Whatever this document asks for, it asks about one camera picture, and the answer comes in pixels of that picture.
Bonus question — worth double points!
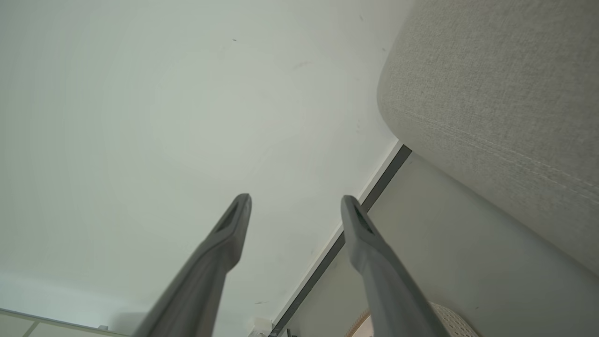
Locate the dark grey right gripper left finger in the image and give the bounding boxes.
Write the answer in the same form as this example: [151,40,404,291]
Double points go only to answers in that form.
[132,193,252,337]

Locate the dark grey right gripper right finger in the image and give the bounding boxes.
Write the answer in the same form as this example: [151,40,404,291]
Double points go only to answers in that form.
[341,195,451,337]

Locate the white laundry basket brown rim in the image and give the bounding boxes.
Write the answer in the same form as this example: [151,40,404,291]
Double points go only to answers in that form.
[345,302,480,337]

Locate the white panel with grey edge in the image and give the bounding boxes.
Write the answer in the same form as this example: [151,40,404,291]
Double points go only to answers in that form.
[0,308,134,337]

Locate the grey fabric sofa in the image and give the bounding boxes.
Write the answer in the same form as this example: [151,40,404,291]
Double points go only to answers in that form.
[377,0,599,277]

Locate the white wall socket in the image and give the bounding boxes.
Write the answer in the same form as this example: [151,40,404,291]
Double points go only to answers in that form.
[252,317,273,337]

